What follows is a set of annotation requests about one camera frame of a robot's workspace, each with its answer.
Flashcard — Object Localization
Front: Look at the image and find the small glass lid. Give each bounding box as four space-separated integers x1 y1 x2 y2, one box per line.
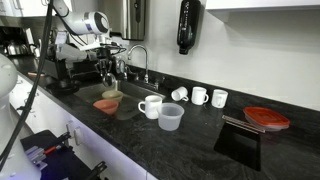
102 73 116 87

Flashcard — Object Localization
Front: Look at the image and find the white upper cabinet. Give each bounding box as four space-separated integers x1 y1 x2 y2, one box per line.
205 0 320 22

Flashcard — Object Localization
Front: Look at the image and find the clear plastic bottle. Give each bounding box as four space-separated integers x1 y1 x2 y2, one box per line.
116 47 126 74

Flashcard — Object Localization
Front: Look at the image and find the black cutting board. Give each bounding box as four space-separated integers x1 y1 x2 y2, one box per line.
214 115 264 171

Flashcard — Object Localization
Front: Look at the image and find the black dish rack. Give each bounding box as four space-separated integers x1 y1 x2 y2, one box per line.
39 49 110 80

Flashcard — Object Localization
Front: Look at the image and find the right white mug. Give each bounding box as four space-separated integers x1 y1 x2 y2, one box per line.
211 89 228 108

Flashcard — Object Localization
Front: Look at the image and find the tipped white mug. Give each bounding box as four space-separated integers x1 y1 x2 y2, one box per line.
171 86 189 101

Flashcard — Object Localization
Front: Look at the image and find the white mug near sink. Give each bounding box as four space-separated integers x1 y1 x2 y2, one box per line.
138 95 162 119

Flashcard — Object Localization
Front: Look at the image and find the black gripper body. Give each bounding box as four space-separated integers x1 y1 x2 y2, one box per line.
95 46 114 67

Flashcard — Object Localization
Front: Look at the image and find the translucent plastic measuring cup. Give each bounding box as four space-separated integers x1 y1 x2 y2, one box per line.
157 103 184 131

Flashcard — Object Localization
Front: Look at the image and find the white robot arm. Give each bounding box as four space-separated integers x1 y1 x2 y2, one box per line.
52 0 112 62

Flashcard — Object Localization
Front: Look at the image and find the black soap dispenser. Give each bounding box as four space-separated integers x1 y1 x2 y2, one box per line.
177 0 201 55

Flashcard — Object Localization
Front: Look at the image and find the pink bowl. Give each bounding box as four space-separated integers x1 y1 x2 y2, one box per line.
93 99 119 115

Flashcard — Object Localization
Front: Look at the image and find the black cart with tools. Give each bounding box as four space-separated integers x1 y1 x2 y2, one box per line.
21 130 107 180

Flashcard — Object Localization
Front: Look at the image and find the middle white mug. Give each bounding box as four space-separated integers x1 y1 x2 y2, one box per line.
191 87 209 105

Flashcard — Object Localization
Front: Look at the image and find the steel paper towel dispenser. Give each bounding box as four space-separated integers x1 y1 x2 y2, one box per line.
99 0 147 41

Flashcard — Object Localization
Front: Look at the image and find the stainless steel sink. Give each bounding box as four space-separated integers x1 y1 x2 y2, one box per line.
75 80 166 120

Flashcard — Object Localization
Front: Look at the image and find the chrome sink faucet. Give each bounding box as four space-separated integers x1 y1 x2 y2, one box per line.
127 44 159 90

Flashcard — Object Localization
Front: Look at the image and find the beige bowl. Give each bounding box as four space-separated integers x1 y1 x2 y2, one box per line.
102 90 123 102

